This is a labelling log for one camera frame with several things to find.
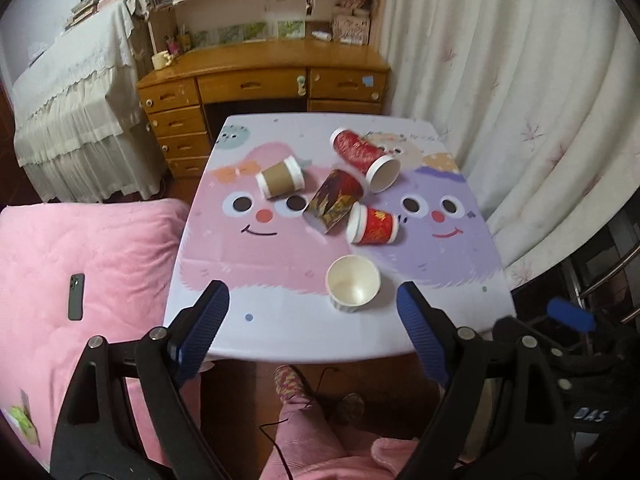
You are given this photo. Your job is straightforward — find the white floral curtain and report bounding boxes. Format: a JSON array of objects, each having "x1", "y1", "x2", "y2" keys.
[{"x1": 380, "y1": 0, "x2": 639, "y2": 287}]

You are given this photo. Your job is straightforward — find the patterned cardboard box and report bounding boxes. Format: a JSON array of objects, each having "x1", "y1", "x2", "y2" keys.
[{"x1": 332, "y1": 14, "x2": 370, "y2": 46}]

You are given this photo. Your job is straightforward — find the pink fleece robe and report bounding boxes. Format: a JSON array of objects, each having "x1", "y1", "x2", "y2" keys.
[{"x1": 260, "y1": 396, "x2": 418, "y2": 479}]

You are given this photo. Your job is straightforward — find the dark smartphone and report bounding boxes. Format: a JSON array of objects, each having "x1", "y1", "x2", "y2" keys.
[{"x1": 67, "y1": 273, "x2": 86, "y2": 322}]

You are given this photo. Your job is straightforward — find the wooden bookshelf hutch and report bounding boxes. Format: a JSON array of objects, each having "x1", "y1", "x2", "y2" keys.
[{"x1": 143, "y1": 0, "x2": 384, "y2": 52}]

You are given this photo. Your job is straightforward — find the left knitted slipper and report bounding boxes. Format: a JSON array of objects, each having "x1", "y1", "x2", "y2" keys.
[{"x1": 274, "y1": 365, "x2": 308, "y2": 404}]

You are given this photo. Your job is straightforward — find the pink fluffy blanket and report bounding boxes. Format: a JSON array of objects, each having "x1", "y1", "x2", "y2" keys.
[{"x1": 1, "y1": 198, "x2": 189, "y2": 466}]

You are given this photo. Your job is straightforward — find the black cable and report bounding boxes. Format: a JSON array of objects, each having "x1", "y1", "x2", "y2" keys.
[{"x1": 258, "y1": 365, "x2": 342, "y2": 480}]

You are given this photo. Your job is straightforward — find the right knitted slipper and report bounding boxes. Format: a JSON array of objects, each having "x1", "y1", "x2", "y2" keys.
[{"x1": 336, "y1": 392, "x2": 366, "y2": 426}]

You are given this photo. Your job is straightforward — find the tall red paper cup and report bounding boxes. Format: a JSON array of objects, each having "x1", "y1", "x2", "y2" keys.
[{"x1": 330, "y1": 128, "x2": 401, "y2": 193}]

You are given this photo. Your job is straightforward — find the wooden desk with drawers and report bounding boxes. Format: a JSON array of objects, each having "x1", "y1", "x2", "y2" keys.
[{"x1": 137, "y1": 39, "x2": 390, "y2": 180}]

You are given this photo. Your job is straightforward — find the knitted slipper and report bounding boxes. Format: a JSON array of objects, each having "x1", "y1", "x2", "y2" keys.
[
  {"x1": 274, "y1": 365, "x2": 308, "y2": 404},
  {"x1": 336, "y1": 392, "x2": 366, "y2": 426}
]

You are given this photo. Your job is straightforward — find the green sticker on blanket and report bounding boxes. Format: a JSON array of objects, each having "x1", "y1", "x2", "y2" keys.
[{"x1": 3, "y1": 390, "x2": 40, "y2": 446}]

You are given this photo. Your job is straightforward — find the dark patterned red cup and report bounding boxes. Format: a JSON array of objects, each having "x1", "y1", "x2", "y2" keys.
[{"x1": 303, "y1": 167, "x2": 368, "y2": 234}]

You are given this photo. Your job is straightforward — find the cartoon monster tablecloth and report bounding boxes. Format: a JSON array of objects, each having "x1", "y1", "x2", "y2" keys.
[{"x1": 165, "y1": 113, "x2": 514, "y2": 364}]

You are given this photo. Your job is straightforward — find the cream mug on desk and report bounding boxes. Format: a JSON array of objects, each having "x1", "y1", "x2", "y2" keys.
[{"x1": 152, "y1": 51, "x2": 174, "y2": 70}]

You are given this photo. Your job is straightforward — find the brown sleeve paper cup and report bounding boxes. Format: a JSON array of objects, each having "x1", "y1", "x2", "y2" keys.
[{"x1": 255, "y1": 155, "x2": 306, "y2": 200}]

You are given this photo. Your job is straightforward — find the grey checkered paper cup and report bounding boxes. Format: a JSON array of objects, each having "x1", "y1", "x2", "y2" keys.
[{"x1": 326, "y1": 255, "x2": 381, "y2": 312}]

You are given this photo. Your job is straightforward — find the white lace covered furniture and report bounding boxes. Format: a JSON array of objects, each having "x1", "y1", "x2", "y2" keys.
[{"x1": 12, "y1": 0, "x2": 166, "y2": 203}]

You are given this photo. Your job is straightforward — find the small red paper cup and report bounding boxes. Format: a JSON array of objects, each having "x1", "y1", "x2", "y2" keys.
[{"x1": 346, "y1": 203, "x2": 399, "y2": 245}]

